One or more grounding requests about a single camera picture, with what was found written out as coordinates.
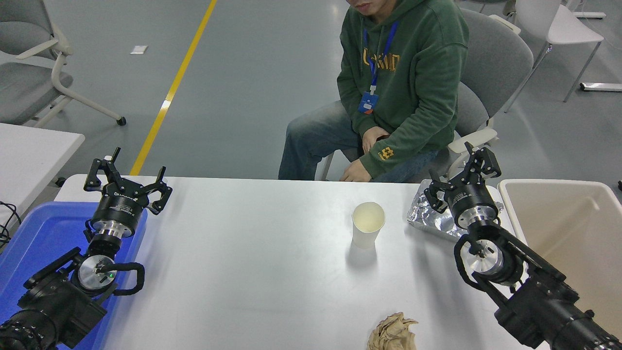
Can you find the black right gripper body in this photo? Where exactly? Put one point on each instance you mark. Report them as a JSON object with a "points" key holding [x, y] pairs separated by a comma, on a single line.
{"points": [[466, 197]]}

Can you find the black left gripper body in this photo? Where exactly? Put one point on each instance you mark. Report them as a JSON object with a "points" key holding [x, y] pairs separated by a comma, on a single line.
{"points": [[121, 206]]}

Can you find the silver foil tray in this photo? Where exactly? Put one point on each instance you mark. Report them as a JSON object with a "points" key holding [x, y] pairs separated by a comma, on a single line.
{"points": [[427, 216]]}

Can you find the white paper cup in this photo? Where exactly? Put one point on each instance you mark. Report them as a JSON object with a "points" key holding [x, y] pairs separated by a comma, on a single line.
{"points": [[368, 228]]}

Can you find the tan paper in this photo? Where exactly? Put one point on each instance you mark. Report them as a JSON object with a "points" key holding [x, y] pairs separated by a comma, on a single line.
{"points": [[391, 333]]}

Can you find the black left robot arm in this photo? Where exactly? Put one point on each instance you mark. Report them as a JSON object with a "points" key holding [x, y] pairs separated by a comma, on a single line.
{"points": [[58, 301]]}

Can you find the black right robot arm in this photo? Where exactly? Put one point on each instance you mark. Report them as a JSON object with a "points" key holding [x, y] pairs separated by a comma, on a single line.
{"points": [[544, 301]]}

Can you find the person's left hand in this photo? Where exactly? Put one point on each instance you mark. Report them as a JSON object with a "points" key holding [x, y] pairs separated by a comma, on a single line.
{"points": [[355, 172]]}

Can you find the person's right hand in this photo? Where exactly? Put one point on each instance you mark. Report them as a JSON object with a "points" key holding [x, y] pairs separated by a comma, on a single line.
{"points": [[374, 138]]}

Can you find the black caster wheel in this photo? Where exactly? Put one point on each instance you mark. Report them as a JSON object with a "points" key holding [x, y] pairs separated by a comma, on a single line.
{"points": [[60, 182]]}

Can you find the blue plastic tray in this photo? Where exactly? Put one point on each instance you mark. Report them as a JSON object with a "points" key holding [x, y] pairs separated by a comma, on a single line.
{"points": [[43, 233]]}

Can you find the white side table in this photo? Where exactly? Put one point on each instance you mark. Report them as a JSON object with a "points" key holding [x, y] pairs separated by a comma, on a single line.
{"points": [[29, 155]]}

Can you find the large pale plastic bin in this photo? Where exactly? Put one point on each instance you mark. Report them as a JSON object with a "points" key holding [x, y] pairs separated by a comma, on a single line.
{"points": [[573, 218]]}

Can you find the grey chair with white armrests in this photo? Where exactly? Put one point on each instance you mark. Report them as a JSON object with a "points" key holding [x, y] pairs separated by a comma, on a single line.
{"points": [[500, 58]]}

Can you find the person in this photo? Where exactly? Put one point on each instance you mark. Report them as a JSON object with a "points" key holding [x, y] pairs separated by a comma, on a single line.
{"points": [[413, 73]]}

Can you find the white table foot bar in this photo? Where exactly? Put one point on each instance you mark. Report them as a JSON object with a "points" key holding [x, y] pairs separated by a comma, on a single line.
{"points": [[600, 87], [590, 14]]}

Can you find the white chair with metal legs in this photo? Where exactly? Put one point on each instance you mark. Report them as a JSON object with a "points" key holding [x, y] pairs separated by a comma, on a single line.
{"points": [[563, 24]]}

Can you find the grey office chair white frame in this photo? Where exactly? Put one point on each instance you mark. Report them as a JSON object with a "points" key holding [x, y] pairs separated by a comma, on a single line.
{"points": [[24, 87]]}

